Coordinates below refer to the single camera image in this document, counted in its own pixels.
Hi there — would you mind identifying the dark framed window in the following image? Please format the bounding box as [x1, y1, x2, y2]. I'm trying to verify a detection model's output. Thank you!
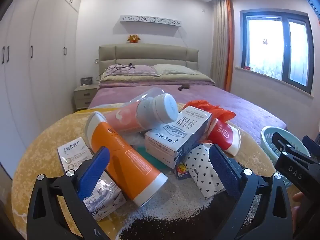
[239, 9, 315, 95]

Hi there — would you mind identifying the beige padded headboard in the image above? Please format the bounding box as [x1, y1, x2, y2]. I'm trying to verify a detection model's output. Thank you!
[99, 44, 200, 85]

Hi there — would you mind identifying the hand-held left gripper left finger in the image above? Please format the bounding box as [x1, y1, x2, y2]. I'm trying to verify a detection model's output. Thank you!
[26, 146, 118, 240]

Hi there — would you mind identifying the pink bottle with grey lid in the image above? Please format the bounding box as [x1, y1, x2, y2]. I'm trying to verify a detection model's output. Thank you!
[102, 87, 179, 132]

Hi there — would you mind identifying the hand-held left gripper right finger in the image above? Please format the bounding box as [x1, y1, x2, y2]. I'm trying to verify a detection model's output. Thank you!
[209, 144, 293, 240]

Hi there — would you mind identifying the white heart-dotted paper box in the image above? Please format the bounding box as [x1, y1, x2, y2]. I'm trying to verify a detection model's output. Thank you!
[182, 143, 227, 200]

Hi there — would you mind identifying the blue and white milk carton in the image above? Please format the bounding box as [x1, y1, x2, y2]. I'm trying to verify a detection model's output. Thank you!
[144, 106, 213, 170]

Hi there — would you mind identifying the black cable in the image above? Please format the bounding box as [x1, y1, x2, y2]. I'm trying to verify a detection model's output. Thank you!
[96, 63, 135, 80]

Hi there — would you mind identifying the beige nightstand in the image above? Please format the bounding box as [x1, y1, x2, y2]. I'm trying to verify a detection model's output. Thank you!
[73, 84, 100, 113]

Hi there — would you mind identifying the purple pillow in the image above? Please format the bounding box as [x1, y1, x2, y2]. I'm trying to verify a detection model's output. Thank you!
[100, 64, 160, 80]

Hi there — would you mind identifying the orange and white bottle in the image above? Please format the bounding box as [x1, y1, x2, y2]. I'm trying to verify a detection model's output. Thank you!
[84, 112, 168, 207]

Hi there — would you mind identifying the red and white paper cup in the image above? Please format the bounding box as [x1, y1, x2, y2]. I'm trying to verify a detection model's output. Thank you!
[207, 118, 242, 157]

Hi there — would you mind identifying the white wardrobe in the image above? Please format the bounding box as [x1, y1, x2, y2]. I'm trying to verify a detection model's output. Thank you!
[0, 0, 83, 180]

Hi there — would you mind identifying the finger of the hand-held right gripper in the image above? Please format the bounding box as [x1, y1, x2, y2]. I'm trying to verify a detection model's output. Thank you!
[272, 132, 310, 157]
[302, 135, 320, 159]

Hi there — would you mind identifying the light blue plastic basket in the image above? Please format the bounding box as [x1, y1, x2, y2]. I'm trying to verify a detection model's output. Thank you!
[261, 126, 300, 189]

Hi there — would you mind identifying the red plastic bag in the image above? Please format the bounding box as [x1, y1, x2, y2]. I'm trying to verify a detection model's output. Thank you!
[184, 100, 237, 125]

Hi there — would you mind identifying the bed with purple bedspread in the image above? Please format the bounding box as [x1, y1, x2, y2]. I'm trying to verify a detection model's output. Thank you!
[87, 77, 287, 135]

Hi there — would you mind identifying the beige pillow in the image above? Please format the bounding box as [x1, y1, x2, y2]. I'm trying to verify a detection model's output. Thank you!
[151, 64, 202, 76]

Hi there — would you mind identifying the small red and blue pack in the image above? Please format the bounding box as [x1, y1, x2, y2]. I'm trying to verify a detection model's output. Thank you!
[175, 162, 192, 180]

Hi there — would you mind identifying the beige and orange curtain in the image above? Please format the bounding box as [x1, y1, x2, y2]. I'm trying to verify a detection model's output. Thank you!
[211, 0, 234, 93]

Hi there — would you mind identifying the beige folded blanket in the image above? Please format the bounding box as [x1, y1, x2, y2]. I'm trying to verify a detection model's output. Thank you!
[99, 73, 215, 84]

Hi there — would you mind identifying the person's right hand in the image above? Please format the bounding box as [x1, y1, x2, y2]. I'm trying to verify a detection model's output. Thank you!
[291, 191, 304, 220]

